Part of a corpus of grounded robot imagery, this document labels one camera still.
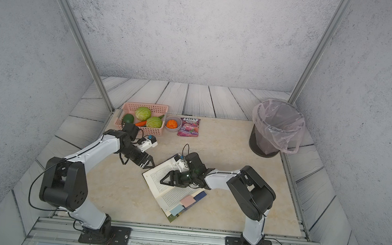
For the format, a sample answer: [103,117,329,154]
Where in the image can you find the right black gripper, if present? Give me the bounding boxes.
[159,168,198,189]

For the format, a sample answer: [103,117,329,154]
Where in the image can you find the Animal Farm paperback book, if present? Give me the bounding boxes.
[143,154,207,222]

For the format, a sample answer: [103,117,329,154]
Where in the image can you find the pink sticky note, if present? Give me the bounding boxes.
[180,195,197,208]

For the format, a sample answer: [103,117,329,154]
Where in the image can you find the blue sticky note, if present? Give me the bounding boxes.
[170,204,185,216]

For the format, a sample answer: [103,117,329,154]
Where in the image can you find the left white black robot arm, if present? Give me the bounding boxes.
[39,129,158,231]

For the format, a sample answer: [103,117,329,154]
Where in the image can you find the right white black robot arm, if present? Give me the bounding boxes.
[160,160,276,245]

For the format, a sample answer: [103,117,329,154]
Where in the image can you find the orange carrot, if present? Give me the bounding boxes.
[135,120,147,127]

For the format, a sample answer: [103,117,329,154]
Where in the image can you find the green cabbage front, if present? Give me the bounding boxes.
[146,117,163,128]

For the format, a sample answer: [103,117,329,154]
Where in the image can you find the green cabbage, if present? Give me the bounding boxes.
[134,107,152,122]
[146,117,163,128]

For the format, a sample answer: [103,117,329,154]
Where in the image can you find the small bowl with orange food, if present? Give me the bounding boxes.
[165,115,183,132]

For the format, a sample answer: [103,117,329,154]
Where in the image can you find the green cabbage back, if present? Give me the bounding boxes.
[134,107,152,122]

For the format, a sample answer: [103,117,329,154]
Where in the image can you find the dark green avocado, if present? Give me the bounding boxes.
[121,114,135,124]

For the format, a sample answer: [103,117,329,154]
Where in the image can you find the purple snack packet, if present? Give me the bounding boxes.
[177,117,200,137]

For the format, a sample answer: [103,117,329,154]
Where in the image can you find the pink plastic basket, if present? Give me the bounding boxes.
[114,102,169,136]

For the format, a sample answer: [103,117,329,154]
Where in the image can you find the black bin with plastic liner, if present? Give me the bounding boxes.
[249,99,306,158]

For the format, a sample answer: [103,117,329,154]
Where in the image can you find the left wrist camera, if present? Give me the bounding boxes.
[137,135,158,152]

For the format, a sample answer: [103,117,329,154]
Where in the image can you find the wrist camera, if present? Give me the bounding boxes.
[137,135,158,152]
[175,153,208,175]

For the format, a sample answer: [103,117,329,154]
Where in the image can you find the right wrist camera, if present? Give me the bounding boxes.
[175,153,208,175]

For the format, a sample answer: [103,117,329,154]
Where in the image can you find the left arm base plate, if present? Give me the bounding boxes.
[78,226,132,245]

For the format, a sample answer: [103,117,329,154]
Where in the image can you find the right aluminium frame post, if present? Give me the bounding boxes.
[288,0,352,105]

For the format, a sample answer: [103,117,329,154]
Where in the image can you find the aluminium frame post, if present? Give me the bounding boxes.
[57,0,115,114]
[288,0,352,105]

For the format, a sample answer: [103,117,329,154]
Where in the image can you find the left aluminium frame post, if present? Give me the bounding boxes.
[57,0,115,114]

